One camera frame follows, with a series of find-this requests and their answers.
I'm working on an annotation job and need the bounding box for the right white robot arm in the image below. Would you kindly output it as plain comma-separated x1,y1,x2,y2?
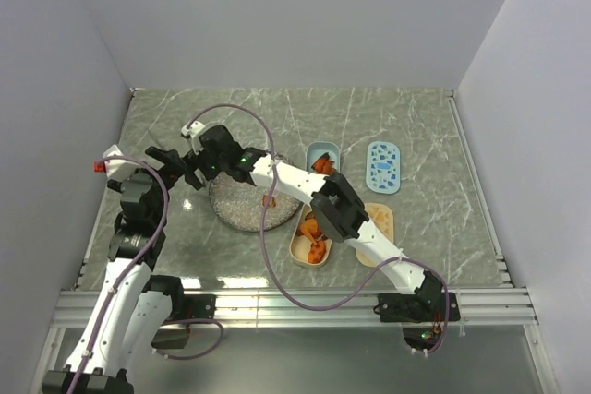
181,121,450,320

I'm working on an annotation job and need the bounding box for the blue lunch box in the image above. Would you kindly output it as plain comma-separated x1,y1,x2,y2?
306,141,341,172

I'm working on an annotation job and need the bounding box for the beige lunch box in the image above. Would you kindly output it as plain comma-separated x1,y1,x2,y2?
290,205,332,268

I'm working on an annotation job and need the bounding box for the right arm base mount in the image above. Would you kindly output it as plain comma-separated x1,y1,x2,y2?
373,292,461,353

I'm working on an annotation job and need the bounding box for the beige patterned lid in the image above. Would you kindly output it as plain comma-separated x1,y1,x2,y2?
365,203,394,243

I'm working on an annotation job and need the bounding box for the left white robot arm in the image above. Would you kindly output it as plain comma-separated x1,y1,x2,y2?
41,145,187,393

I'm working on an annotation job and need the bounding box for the blue patterned lid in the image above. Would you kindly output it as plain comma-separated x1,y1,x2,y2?
366,141,401,195

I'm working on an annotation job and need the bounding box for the aluminium frame rail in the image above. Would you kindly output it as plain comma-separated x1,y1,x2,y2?
50,288,538,328

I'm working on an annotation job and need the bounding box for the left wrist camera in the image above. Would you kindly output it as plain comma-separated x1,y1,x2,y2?
94,144,136,182

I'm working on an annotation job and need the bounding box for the spotted orange food piece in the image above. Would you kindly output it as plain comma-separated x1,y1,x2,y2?
307,240,327,265

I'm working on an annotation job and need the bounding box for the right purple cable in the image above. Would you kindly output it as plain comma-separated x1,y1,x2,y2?
188,103,450,356

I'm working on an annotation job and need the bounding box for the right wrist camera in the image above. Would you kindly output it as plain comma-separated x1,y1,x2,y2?
180,120,207,139

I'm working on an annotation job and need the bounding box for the orange crab claw piece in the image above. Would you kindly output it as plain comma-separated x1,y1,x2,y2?
312,158,335,175

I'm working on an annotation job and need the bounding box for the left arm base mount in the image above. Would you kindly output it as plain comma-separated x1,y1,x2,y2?
146,275,216,351

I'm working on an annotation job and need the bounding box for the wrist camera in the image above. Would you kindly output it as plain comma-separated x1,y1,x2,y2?
180,120,207,139
94,144,136,182

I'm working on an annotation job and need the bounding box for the speckled round plate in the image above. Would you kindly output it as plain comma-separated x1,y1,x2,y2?
209,173,302,233

